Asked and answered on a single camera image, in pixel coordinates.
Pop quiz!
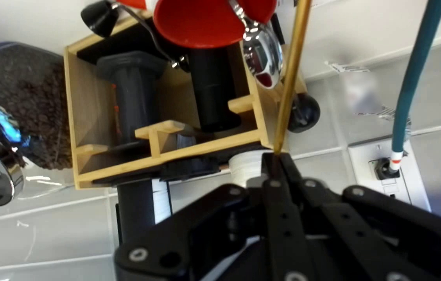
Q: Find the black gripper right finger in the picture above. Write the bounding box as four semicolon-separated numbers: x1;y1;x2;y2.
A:
278;152;441;281

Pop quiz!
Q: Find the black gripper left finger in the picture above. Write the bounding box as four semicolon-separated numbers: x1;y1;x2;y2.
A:
112;152;304;281

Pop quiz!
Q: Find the tan wooden straw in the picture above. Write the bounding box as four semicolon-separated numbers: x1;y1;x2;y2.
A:
271;0;314;155

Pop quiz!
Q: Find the black cup stack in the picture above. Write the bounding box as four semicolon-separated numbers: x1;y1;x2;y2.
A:
185;43;242;130

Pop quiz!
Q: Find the red cup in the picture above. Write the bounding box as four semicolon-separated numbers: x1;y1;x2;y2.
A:
117;0;279;51

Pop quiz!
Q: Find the white round lid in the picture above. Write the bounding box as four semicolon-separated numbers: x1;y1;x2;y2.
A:
226;148;268;188

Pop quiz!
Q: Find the black cylindrical jar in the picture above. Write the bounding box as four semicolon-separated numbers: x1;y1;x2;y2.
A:
113;177;156;247

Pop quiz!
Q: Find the wooden condiment organizer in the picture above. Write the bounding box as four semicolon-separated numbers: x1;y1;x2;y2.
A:
62;13;311;191

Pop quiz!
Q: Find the black cylindrical utensil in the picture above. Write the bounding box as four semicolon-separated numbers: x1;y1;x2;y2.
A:
93;51;167;146

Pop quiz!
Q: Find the metal spoon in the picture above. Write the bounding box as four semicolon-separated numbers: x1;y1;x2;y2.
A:
226;0;287;90

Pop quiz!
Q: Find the glass jar of coffee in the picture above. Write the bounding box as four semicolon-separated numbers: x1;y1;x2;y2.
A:
0;40;73;169

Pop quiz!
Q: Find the black scoop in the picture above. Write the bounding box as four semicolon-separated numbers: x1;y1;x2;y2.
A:
79;0;123;38

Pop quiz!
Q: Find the white wall outlet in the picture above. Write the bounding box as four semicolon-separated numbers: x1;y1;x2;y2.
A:
346;137;432;212

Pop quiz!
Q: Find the white cable label tag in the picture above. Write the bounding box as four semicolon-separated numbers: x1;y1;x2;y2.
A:
326;60;393;118

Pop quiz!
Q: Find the teal power cable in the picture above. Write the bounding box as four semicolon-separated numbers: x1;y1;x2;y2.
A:
389;0;441;173

